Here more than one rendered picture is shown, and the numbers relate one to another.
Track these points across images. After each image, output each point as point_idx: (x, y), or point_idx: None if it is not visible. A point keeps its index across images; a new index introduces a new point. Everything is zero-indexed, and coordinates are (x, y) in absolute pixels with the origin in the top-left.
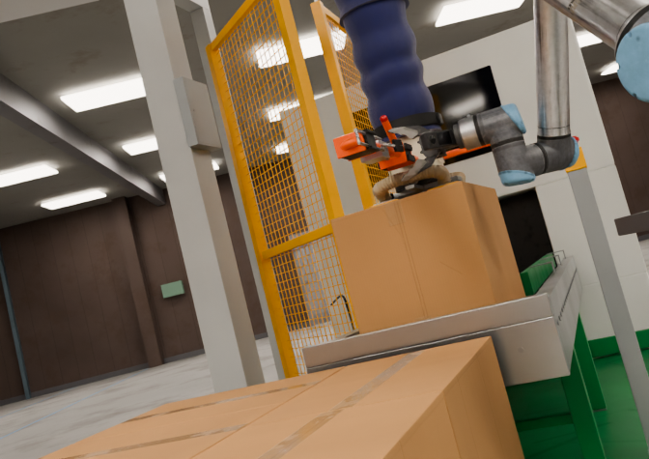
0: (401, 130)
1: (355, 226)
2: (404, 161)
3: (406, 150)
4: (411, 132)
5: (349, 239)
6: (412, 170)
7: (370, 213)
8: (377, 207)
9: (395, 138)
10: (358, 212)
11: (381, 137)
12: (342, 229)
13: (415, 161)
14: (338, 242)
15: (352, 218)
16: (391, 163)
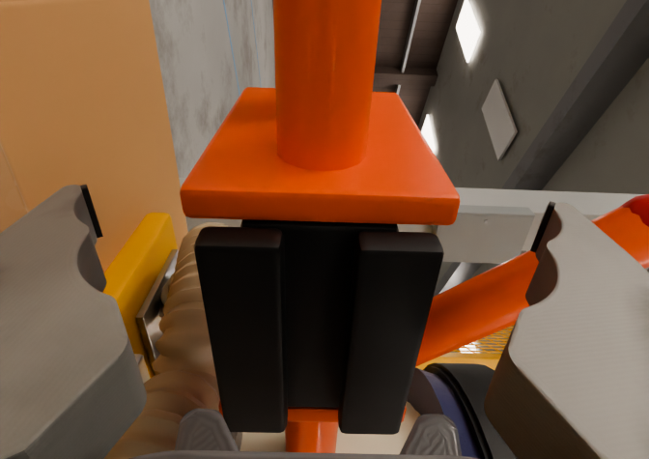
0: (603, 262)
1: None
2: (195, 168)
3: (343, 276)
4: (619, 373)
5: None
6: (39, 250)
7: None
8: None
9: (466, 321)
10: None
11: (449, 375)
12: None
13: (112, 305)
14: None
15: None
16: (247, 116)
